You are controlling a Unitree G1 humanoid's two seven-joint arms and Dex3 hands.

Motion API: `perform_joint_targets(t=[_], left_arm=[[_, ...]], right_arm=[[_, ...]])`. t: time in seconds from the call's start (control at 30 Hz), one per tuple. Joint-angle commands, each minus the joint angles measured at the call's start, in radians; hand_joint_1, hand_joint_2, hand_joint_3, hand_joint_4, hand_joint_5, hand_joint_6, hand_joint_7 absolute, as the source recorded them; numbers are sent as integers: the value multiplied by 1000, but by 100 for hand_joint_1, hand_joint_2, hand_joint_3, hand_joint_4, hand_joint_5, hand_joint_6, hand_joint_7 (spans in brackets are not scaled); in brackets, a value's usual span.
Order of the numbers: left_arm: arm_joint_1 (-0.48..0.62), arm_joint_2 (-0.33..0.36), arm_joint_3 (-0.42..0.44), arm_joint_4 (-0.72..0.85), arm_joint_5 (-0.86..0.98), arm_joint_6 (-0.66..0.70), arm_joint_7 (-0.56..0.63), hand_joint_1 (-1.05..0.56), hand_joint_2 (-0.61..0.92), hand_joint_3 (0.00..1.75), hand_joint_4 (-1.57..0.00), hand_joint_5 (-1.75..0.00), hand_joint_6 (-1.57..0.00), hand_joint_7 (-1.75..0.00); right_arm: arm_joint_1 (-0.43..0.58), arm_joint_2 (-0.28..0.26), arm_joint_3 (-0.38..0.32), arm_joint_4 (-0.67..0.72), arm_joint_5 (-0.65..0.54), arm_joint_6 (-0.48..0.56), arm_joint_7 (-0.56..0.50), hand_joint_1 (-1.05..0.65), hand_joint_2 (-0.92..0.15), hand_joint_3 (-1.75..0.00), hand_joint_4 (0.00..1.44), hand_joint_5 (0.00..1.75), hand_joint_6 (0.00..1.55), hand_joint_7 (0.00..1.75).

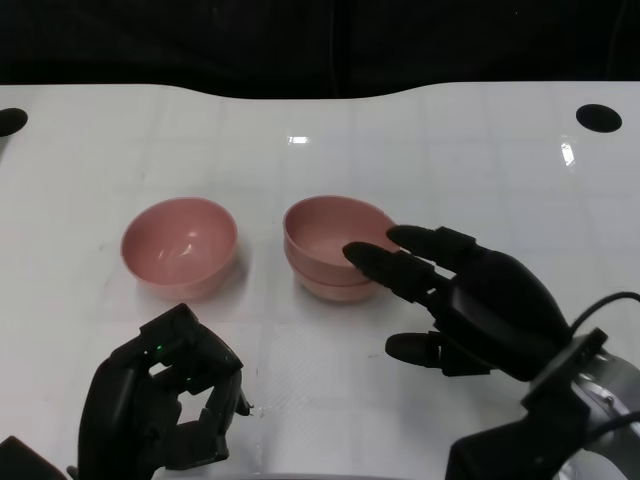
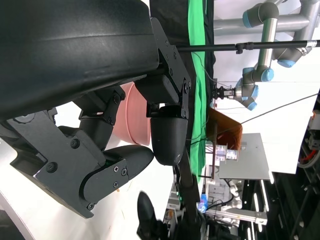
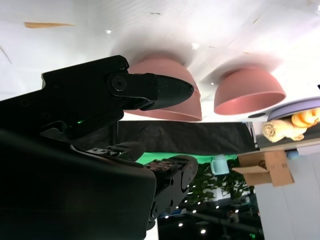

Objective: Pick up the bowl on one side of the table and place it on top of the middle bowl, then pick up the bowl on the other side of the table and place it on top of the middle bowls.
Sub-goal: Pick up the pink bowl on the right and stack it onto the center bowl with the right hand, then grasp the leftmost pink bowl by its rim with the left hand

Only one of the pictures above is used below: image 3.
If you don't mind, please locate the black backdrop cloth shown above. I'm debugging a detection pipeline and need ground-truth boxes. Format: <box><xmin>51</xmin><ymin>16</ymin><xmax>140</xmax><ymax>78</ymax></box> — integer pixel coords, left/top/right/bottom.
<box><xmin>113</xmin><ymin>120</ymin><xmax>256</xmax><ymax>155</ymax></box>

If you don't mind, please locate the purple plate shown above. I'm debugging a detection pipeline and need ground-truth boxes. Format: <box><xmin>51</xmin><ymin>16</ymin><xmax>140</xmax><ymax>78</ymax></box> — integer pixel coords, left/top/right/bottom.
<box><xmin>268</xmin><ymin>98</ymin><xmax>320</xmax><ymax>121</ymax></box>

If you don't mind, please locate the beige rolled bread toy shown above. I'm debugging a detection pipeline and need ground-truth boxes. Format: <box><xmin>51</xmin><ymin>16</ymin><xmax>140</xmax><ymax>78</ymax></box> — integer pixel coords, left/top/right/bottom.
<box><xmin>261</xmin><ymin>119</ymin><xmax>296</xmax><ymax>143</ymax></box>

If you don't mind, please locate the light blue pitcher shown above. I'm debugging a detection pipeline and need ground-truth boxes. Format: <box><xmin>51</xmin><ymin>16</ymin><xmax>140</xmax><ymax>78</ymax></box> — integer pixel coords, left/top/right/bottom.
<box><xmin>211</xmin><ymin>154</ymin><xmax>230</xmax><ymax>176</ymax></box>

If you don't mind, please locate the green cloth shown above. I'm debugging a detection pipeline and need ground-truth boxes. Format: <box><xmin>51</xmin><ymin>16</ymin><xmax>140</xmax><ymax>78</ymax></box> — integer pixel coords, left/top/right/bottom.
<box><xmin>134</xmin><ymin>151</ymin><xmax>238</xmax><ymax>170</ymax></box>

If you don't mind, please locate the brown cardboard box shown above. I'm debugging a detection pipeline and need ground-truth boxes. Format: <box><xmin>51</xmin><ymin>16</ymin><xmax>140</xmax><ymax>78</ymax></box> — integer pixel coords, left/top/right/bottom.
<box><xmin>231</xmin><ymin>149</ymin><xmax>295</xmax><ymax>188</ymax></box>

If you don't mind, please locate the small blue ball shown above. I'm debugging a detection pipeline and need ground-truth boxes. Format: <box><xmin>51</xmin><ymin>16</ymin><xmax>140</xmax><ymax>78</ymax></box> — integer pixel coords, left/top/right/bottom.
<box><xmin>286</xmin><ymin>149</ymin><xmax>300</xmax><ymax>160</ymax></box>

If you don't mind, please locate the green leafy plant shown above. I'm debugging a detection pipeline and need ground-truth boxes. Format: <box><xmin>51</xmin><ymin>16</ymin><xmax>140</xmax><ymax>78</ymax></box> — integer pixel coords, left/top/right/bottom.
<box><xmin>184</xmin><ymin>162</ymin><xmax>256</xmax><ymax>204</ymax></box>

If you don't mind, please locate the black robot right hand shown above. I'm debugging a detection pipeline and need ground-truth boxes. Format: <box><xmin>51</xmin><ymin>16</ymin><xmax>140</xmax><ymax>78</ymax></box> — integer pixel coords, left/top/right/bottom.
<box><xmin>0</xmin><ymin>54</ymin><xmax>200</xmax><ymax>240</ymax></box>

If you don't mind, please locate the pink plastic bowl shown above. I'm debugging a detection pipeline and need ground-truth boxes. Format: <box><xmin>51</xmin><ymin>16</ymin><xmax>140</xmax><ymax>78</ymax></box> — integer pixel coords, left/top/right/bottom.
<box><xmin>213</xmin><ymin>67</ymin><xmax>287</xmax><ymax>116</ymax></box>
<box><xmin>129</xmin><ymin>58</ymin><xmax>201</xmax><ymax>111</ymax></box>
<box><xmin>124</xmin><ymin>91</ymin><xmax>203</xmax><ymax>123</ymax></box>

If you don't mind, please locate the orange bread toy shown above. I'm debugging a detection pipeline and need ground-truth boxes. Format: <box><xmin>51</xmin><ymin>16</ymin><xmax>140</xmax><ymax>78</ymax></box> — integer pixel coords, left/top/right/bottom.
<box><xmin>289</xmin><ymin>108</ymin><xmax>320</xmax><ymax>141</ymax></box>

